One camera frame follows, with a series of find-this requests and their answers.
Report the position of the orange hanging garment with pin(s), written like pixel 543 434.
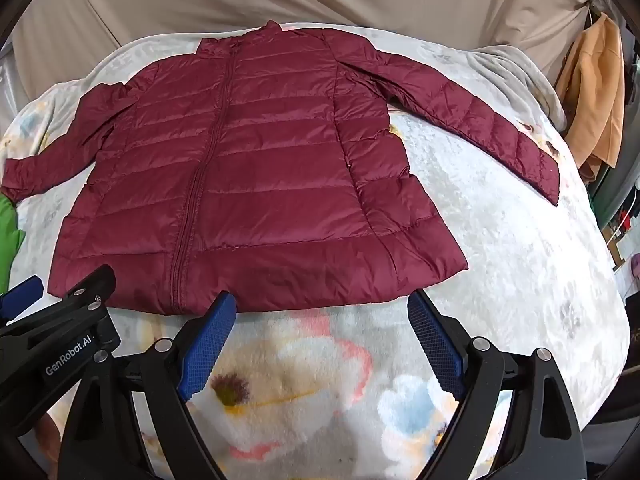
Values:
pixel 595 90

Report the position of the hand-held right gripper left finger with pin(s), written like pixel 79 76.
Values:
pixel 210 345

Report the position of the maroon puffer jacket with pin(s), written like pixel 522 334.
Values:
pixel 250 160

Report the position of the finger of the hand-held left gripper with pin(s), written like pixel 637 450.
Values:
pixel 22 289
pixel 92 287

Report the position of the green cloth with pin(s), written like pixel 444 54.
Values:
pixel 7 240

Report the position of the floral fleece blanket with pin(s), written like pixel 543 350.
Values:
pixel 500 260

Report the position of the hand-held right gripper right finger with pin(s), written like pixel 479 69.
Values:
pixel 436 345

